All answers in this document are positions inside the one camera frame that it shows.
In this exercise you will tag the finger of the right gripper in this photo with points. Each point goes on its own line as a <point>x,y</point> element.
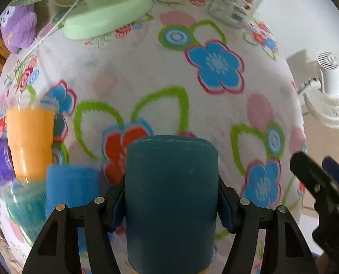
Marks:
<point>313,177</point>
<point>331,167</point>

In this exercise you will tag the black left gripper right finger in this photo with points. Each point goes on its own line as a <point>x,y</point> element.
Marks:
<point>285,248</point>

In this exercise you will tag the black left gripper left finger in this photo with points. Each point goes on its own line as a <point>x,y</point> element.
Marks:
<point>56,247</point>

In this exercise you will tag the dark teal cup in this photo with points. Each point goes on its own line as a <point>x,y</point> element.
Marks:
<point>171,191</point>

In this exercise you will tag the turquoise speckled plastic cup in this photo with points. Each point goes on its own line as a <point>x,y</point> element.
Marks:
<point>26,205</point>

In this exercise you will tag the blue plastic cup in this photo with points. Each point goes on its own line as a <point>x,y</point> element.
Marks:
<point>72,185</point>

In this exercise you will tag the purple plastic cup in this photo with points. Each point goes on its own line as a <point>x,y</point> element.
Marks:
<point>7,172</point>

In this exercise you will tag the orange plastic cup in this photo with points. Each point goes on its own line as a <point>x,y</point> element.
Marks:
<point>30,135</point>

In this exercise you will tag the white floor fan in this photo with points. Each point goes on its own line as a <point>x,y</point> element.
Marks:
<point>321,92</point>

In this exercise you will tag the floral tablecloth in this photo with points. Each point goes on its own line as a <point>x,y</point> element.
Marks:
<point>175,71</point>

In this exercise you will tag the purple plush bunny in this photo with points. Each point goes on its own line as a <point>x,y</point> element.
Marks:
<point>18,27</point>

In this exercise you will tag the green desk fan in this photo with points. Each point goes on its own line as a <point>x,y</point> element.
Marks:
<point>92,18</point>

